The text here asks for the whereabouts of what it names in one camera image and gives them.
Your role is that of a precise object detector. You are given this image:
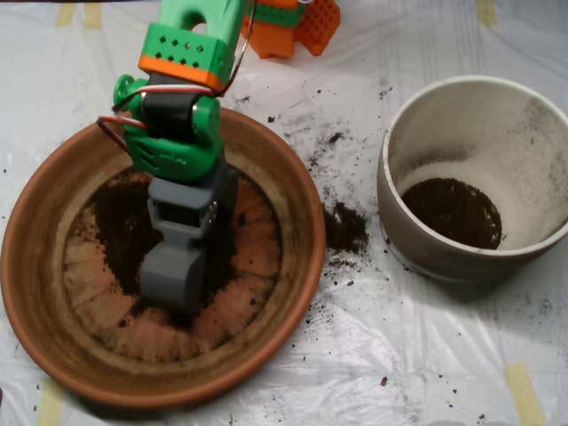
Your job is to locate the dark soil pile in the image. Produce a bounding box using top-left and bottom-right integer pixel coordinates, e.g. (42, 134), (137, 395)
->
(86, 177), (241, 329)

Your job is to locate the terracotta plant saucer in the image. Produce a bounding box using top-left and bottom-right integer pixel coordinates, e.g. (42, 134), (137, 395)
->
(0, 100), (328, 409)

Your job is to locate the spilled dark soil heap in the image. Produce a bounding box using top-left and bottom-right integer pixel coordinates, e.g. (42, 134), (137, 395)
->
(323, 201), (372, 256)

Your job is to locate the dark soil in pot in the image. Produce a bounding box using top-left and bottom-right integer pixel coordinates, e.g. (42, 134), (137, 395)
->
(401, 177), (503, 250)

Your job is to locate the white ceramic pot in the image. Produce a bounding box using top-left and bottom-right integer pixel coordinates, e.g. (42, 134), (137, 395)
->
(376, 75), (568, 285)

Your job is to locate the clear white plastic sheet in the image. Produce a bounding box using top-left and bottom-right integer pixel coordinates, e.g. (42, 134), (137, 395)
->
(0, 0), (568, 426)

